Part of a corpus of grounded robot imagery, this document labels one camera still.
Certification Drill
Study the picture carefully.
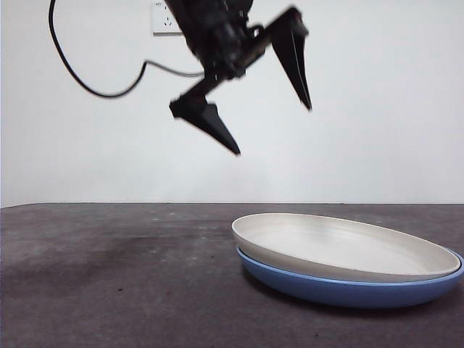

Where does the white plate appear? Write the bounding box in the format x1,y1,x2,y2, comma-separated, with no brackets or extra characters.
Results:
231,212,462,283

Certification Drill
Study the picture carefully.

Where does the blue plate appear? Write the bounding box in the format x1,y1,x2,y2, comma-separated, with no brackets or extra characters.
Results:
235,244,464,310

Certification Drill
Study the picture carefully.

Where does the white wall socket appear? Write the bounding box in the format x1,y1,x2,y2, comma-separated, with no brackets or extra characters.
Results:
152,0,185,37

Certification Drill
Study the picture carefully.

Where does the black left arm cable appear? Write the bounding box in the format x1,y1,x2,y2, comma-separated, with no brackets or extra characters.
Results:
48,0,206,99

